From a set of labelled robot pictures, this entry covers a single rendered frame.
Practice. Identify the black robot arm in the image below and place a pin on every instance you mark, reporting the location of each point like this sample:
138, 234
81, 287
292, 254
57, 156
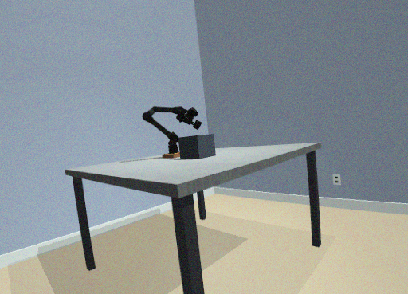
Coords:
171, 136

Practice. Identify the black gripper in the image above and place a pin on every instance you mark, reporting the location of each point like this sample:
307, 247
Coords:
187, 119

